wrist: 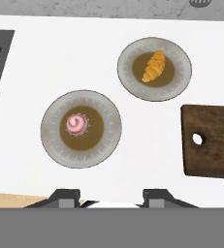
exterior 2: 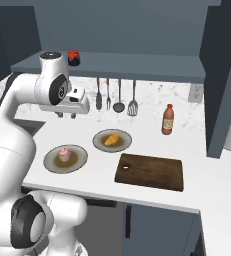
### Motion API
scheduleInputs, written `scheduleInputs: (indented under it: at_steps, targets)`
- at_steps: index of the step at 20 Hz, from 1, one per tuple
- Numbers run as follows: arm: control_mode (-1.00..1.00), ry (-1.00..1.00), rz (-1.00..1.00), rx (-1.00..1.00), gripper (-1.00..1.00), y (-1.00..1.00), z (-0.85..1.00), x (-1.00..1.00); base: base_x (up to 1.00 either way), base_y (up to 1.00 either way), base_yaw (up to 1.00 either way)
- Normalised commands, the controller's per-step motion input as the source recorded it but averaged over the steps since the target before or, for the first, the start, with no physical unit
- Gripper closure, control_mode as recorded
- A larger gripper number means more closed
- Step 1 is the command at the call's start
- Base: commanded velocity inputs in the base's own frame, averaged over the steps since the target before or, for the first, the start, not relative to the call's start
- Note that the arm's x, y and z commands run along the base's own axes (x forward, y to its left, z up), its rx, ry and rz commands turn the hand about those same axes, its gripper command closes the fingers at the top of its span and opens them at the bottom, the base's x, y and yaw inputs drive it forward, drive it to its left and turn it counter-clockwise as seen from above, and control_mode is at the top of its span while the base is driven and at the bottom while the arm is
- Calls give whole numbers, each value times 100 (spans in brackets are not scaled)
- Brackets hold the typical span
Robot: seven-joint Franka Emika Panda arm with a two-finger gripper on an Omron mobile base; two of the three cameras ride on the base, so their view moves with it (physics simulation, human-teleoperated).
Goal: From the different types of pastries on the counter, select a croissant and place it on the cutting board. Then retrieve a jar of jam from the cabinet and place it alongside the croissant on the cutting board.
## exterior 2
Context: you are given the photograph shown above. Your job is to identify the red jam jar black lid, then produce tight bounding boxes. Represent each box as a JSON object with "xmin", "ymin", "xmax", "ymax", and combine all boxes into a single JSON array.
[{"xmin": 67, "ymin": 49, "xmax": 82, "ymax": 67}]

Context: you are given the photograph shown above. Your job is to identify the grey dishwasher front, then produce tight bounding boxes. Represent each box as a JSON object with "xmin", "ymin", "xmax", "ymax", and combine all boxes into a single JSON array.
[{"xmin": 74, "ymin": 199, "xmax": 125, "ymax": 256}]

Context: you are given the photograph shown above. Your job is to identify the hanging grey fork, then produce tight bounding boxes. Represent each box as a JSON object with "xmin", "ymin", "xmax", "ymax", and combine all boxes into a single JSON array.
[{"xmin": 105, "ymin": 78, "xmax": 112, "ymax": 111}]

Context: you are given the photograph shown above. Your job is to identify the grey sink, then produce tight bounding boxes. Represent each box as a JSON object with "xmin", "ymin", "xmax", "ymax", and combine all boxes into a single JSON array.
[{"xmin": 12, "ymin": 118, "xmax": 48, "ymax": 138}]

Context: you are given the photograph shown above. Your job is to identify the hanging grey spoon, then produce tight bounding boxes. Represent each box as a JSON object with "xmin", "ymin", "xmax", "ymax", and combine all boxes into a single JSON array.
[{"xmin": 95, "ymin": 77, "xmax": 103, "ymax": 111}]

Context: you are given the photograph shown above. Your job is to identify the blue-grey lower cupboard door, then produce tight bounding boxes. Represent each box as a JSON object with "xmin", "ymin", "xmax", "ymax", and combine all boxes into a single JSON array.
[{"xmin": 122, "ymin": 202, "xmax": 202, "ymax": 256}]

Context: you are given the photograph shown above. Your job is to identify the blue-grey cabinet door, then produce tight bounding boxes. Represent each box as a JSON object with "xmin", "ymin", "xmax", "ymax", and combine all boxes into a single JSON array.
[
  {"xmin": 199, "ymin": 0, "xmax": 231, "ymax": 160},
  {"xmin": 0, "ymin": 0, "xmax": 42, "ymax": 90}
]

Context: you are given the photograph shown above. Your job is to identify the orange-brown sauce bottle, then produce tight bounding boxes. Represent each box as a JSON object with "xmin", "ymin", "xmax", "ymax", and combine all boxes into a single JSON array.
[{"xmin": 161, "ymin": 103, "xmax": 175, "ymax": 136}]

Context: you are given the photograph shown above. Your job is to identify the black cupboard door handle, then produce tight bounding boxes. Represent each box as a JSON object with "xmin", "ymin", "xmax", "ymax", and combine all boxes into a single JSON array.
[{"xmin": 124, "ymin": 204, "xmax": 133, "ymax": 240}]

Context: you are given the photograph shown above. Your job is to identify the pink cupcake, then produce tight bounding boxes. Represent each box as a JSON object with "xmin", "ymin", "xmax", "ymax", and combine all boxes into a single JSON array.
[{"xmin": 58, "ymin": 147, "xmax": 72, "ymax": 163}]

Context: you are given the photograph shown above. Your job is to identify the blue-grey cabinet shelf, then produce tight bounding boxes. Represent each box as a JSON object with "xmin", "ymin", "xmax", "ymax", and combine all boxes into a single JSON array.
[{"xmin": 10, "ymin": 50, "xmax": 207, "ymax": 85}]

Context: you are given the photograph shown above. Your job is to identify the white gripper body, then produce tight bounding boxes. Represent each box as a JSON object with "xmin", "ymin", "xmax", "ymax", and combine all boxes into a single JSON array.
[{"xmin": 40, "ymin": 94, "xmax": 91, "ymax": 116}]

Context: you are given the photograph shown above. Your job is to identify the grey plate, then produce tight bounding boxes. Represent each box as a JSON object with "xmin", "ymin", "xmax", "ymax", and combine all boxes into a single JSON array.
[
  {"xmin": 92, "ymin": 128, "xmax": 133, "ymax": 154},
  {"xmin": 42, "ymin": 143, "xmax": 89, "ymax": 175}
]

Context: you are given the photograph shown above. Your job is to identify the black dishwasher handle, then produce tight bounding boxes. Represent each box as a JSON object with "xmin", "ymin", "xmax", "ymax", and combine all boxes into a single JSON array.
[{"xmin": 84, "ymin": 197, "xmax": 118, "ymax": 209}]

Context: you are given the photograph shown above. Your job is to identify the hanging grey slotted spatula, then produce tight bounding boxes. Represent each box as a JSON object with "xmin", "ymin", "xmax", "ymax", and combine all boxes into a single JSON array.
[{"xmin": 126, "ymin": 79, "xmax": 140, "ymax": 117}]

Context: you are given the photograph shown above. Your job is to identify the hanging grey ladle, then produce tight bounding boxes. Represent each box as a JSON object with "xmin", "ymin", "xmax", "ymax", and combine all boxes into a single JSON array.
[{"xmin": 112, "ymin": 78, "xmax": 126, "ymax": 114}]

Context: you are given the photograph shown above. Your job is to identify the white wall socket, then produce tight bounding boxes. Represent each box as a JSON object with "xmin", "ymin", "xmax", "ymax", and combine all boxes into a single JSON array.
[{"xmin": 188, "ymin": 83, "xmax": 204, "ymax": 104}]

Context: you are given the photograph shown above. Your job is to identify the dark wooden cutting board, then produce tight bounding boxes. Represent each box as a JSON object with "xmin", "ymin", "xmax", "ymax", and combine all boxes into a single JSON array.
[{"xmin": 113, "ymin": 152, "xmax": 185, "ymax": 193}]

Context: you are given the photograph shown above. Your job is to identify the golden croissant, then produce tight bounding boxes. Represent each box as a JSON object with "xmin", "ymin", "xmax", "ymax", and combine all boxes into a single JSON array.
[{"xmin": 103, "ymin": 132, "xmax": 121, "ymax": 147}]

